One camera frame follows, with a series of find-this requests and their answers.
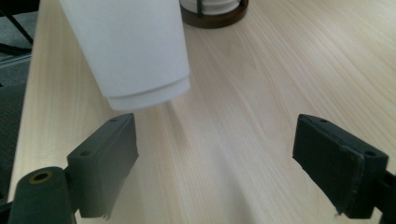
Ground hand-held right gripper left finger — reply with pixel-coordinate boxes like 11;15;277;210
64;112;140;219

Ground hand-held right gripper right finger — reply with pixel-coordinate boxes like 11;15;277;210
291;113;389;219

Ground brown round cup holder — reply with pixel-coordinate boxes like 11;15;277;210
179;0;250;30

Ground black metal stand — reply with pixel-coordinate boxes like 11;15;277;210
0;0;41;54

